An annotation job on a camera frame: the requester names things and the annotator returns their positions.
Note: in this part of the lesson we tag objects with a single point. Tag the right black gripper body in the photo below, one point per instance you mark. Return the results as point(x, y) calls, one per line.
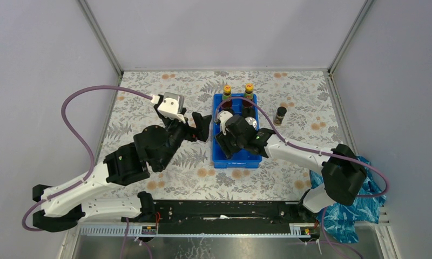
point(241, 142)

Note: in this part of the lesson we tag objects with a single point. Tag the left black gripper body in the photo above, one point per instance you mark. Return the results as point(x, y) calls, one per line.
point(179, 131)

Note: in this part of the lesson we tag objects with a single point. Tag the silver lid jar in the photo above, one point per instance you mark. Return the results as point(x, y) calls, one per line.
point(252, 121)

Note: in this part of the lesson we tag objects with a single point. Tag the clear jar black knob lid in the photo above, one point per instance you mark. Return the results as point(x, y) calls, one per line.
point(231, 111)

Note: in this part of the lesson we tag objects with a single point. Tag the yellow cap sauce bottle front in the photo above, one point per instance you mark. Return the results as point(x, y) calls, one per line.
point(226, 97)

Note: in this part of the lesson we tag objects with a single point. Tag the small brown spice bottle front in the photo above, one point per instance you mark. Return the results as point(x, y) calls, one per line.
point(279, 116)

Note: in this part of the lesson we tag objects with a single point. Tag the sauce bottle red label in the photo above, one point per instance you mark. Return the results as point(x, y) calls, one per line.
point(248, 95)

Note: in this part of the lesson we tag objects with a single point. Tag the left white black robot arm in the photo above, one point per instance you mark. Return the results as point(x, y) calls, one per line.
point(63, 207)

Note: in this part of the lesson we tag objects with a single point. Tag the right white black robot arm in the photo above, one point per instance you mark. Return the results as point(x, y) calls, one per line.
point(342, 176)

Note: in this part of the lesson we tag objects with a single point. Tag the blue plastic divided bin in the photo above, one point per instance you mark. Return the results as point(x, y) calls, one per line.
point(241, 159)

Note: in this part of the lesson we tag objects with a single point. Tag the floral tablecloth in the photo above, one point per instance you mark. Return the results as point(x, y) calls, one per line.
point(310, 118)

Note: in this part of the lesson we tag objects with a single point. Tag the blue patterned cloth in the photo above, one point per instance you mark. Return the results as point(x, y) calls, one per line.
point(340, 220)

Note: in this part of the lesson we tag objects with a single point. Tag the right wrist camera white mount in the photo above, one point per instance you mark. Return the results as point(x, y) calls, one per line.
point(223, 118)

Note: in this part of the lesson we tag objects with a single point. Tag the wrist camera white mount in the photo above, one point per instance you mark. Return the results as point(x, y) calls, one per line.
point(169, 106)
point(223, 118)

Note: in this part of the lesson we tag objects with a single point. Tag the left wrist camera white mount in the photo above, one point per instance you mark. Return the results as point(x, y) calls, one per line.
point(169, 106)

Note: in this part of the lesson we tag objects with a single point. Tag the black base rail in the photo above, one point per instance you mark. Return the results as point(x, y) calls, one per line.
point(225, 217)

